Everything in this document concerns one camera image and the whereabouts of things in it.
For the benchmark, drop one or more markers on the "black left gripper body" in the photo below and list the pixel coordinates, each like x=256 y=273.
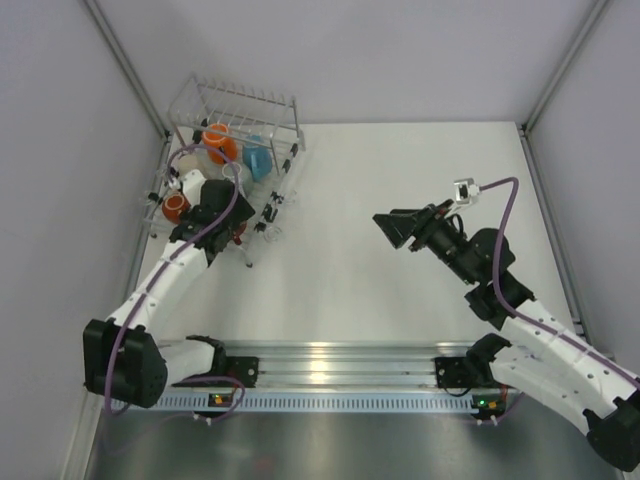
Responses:
x=232 y=223

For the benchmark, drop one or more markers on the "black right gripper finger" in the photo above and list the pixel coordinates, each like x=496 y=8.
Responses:
x=397 y=218
x=399 y=234

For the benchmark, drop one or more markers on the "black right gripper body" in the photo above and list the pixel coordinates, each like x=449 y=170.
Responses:
x=423 y=228

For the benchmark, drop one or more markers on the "brown mug black interior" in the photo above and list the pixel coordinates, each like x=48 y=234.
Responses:
x=173 y=206

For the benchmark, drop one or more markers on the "beige handleless cup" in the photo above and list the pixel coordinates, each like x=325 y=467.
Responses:
x=189 y=163

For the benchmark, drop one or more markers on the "blue mug white interior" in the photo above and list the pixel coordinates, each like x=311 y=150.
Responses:
x=256 y=157

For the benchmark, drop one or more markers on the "orange mug black handle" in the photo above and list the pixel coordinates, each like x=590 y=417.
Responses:
x=217 y=136

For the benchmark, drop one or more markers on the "grey green speckled mug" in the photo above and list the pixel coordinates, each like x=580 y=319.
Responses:
x=238 y=172

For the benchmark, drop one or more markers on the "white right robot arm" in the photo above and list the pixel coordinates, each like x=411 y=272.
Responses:
x=529 y=349

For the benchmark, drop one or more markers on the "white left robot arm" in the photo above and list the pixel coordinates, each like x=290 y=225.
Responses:
x=125 y=356

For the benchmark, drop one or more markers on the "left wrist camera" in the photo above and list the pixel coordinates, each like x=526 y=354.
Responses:
x=188 y=185

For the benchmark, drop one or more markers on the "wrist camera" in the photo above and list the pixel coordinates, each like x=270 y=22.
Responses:
x=466 y=194
x=188 y=185

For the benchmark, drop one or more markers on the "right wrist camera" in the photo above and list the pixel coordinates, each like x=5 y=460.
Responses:
x=466 y=194

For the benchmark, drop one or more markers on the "silver wire dish rack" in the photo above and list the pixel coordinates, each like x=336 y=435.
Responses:
x=255 y=118

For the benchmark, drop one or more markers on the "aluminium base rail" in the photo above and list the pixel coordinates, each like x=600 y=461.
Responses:
x=339 y=366

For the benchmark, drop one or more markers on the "perforated grey cable duct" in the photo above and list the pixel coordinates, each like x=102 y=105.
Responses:
x=254 y=401

